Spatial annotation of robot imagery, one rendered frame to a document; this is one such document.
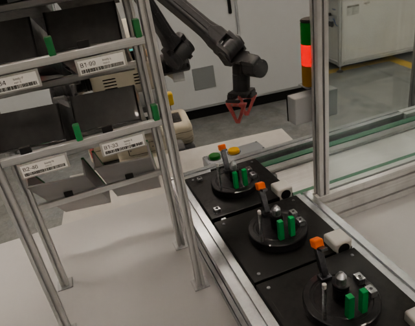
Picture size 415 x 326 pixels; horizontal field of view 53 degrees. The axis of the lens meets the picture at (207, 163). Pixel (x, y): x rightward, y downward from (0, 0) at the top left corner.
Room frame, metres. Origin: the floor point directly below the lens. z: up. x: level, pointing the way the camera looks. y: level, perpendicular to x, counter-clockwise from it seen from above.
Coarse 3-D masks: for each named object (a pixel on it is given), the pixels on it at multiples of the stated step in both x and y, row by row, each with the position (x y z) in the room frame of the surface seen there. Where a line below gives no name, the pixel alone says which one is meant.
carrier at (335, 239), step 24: (240, 216) 0.87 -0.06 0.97; (264, 216) 0.82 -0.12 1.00; (288, 216) 0.74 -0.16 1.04; (312, 216) 0.82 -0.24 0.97; (240, 240) 0.78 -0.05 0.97; (264, 240) 0.74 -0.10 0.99; (288, 240) 0.73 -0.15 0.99; (336, 240) 0.70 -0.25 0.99; (240, 264) 0.70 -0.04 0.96; (264, 264) 0.68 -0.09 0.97; (288, 264) 0.67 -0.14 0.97
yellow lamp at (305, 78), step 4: (304, 68) 0.95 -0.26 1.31; (308, 68) 0.94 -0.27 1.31; (304, 72) 0.95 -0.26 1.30; (308, 72) 0.94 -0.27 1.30; (304, 76) 0.95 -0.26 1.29; (308, 76) 0.94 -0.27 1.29; (304, 80) 0.95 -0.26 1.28; (308, 80) 0.94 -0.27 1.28; (304, 84) 0.95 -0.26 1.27; (308, 84) 0.94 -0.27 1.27
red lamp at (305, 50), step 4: (304, 48) 0.95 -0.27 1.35; (308, 48) 0.94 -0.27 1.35; (304, 52) 0.95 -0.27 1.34; (308, 52) 0.94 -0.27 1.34; (304, 56) 0.95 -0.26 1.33; (308, 56) 0.94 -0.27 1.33; (304, 60) 0.95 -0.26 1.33; (308, 60) 0.94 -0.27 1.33; (304, 64) 0.95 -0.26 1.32; (308, 64) 0.94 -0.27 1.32
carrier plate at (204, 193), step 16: (256, 160) 1.15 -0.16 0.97; (208, 176) 1.10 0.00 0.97; (272, 176) 1.04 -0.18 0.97; (192, 192) 1.04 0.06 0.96; (208, 192) 1.01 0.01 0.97; (256, 192) 0.97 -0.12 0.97; (272, 192) 0.96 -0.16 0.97; (208, 208) 0.93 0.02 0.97; (224, 208) 0.92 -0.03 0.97; (240, 208) 0.90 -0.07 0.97
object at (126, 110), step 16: (80, 96) 0.80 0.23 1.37; (96, 96) 0.80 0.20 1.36; (112, 96) 0.80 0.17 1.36; (128, 96) 0.80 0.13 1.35; (80, 112) 0.79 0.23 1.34; (96, 112) 0.79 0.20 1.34; (112, 112) 0.79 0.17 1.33; (128, 112) 0.79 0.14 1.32; (80, 128) 0.78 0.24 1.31; (96, 128) 0.78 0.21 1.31
